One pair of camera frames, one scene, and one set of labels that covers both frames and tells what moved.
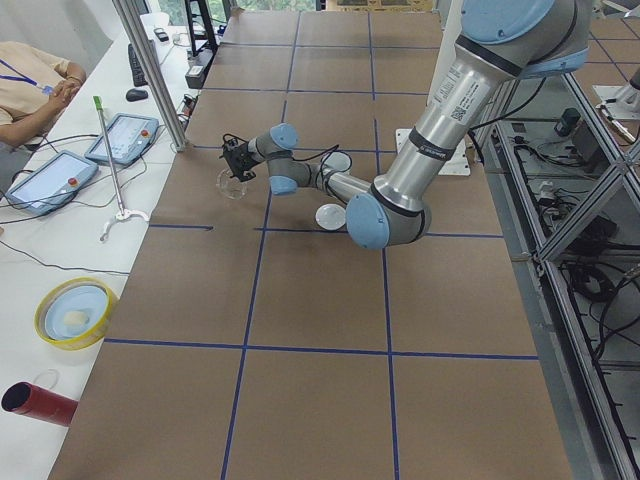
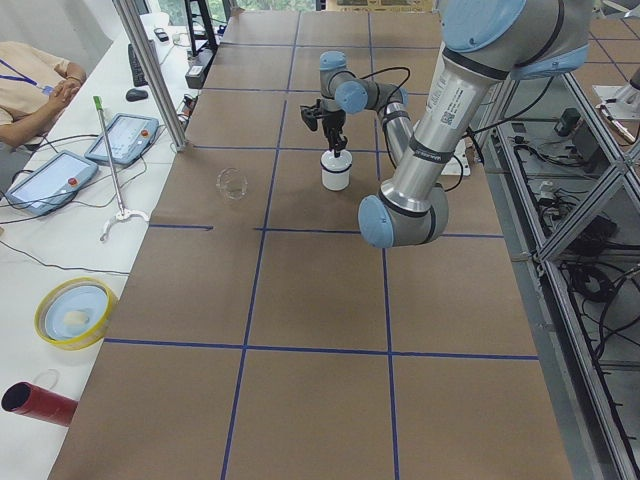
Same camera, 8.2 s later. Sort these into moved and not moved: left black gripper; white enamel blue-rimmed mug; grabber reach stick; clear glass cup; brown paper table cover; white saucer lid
Moved: left black gripper; white saucer lid
Not moved: grabber reach stick; brown paper table cover; white enamel blue-rimmed mug; clear glass cup
